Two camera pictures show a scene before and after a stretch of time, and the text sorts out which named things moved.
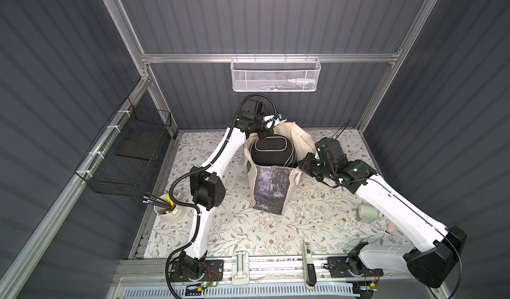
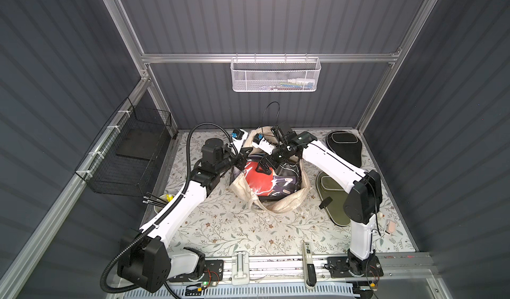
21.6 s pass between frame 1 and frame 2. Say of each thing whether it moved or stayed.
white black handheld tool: stayed
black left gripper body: moved
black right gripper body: moved
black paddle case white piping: moved
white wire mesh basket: stayed
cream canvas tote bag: moved
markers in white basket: stayed
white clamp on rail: stayed
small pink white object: stayed
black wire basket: stayed
